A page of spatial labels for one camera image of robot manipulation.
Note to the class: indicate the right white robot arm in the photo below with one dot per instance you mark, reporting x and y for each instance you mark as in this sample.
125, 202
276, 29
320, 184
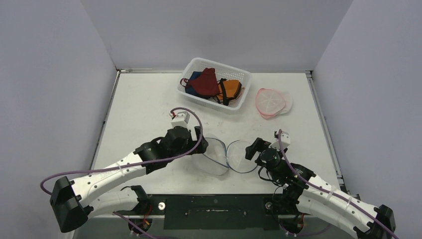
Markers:
305, 192

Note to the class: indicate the orange bra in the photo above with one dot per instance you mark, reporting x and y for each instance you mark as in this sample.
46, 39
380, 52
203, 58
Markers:
229, 91

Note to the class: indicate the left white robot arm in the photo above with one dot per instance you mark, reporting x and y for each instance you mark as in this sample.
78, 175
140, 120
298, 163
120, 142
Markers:
74, 201

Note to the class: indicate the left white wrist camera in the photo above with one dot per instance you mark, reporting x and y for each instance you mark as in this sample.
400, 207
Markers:
180, 119

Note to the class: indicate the navy blue bra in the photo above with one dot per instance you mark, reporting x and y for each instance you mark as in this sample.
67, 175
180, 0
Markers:
189, 89

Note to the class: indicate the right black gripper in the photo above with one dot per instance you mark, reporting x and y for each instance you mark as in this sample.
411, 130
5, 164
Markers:
256, 147

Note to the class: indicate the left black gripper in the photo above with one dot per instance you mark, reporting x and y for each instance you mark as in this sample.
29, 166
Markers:
193, 144

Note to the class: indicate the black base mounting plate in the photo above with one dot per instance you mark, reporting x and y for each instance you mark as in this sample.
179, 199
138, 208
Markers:
218, 212

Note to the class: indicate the blue-trimmed mesh laundry bag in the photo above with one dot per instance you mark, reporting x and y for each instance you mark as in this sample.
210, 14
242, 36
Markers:
221, 157

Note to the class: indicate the dark red bra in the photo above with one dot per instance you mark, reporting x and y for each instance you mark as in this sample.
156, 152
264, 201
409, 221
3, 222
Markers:
206, 84

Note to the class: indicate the pink-trimmed mesh laundry bag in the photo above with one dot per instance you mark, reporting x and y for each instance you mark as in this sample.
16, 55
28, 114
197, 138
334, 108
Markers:
271, 103

